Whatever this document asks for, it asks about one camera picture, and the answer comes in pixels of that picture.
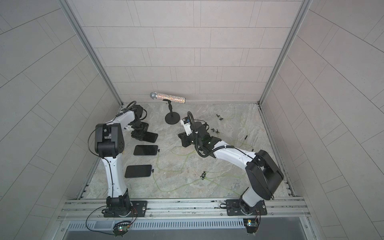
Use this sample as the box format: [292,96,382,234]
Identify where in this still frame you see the right green circuit board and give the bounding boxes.
[243,218,260,234]

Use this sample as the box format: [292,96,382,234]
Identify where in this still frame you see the green circuit board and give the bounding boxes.
[243,218,260,234]
[113,221,132,237]

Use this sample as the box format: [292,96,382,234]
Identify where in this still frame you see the left green circuit board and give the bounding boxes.
[113,221,132,237]

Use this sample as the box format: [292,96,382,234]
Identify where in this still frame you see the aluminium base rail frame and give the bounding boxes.
[56,197,311,221]

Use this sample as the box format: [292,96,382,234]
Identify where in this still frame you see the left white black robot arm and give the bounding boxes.
[92,101,149,218]

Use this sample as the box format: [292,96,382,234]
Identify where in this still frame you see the black round microphone stand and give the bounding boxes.
[163,100,180,125]

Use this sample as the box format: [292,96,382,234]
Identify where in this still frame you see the glitter silver microphone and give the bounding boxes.
[150,92,186,104]

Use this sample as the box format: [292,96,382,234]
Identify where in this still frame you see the black smartphone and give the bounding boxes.
[142,132,158,143]
[134,145,159,156]
[125,165,153,179]

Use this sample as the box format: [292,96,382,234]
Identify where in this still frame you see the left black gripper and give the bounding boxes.
[131,121,150,140]

